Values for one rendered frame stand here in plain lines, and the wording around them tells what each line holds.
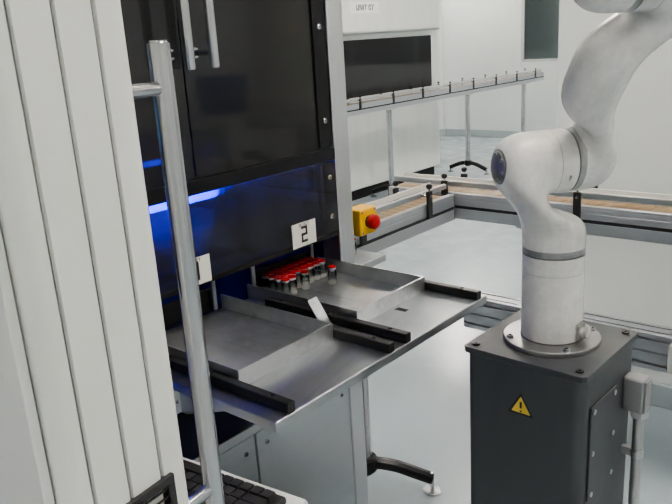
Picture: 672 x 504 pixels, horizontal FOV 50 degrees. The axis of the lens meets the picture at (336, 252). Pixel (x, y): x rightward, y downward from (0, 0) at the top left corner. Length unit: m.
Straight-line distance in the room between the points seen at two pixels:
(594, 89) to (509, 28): 9.15
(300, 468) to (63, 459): 1.24
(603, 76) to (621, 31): 0.07
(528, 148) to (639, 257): 1.69
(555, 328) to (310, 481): 0.85
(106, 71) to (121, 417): 0.35
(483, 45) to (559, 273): 9.24
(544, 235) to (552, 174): 0.12
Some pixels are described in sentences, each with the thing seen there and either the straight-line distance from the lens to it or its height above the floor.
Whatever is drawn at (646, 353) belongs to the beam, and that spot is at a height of 0.48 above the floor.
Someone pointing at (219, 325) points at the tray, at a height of 0.88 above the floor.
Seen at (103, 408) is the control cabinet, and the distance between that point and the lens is 0.79.
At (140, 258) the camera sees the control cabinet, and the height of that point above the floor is 1.26.
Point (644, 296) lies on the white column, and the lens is 3.04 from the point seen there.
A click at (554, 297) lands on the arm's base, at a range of 1.44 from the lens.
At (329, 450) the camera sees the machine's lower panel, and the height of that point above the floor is 0.40.
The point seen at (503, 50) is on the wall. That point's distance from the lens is 10.44.
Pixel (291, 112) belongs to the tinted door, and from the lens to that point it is 1.71.
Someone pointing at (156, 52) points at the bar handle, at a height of 1.47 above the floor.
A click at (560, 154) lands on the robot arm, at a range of 1.37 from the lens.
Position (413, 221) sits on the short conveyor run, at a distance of 2.33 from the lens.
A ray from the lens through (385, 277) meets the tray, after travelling 1.80.
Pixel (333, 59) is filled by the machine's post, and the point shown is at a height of 1.42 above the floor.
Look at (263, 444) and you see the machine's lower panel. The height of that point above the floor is 0.54.
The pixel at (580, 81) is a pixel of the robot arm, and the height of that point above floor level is 1.38.
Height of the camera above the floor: 1.47
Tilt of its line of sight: 16 degrees down
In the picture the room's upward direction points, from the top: 4 degrees counter-clockwise
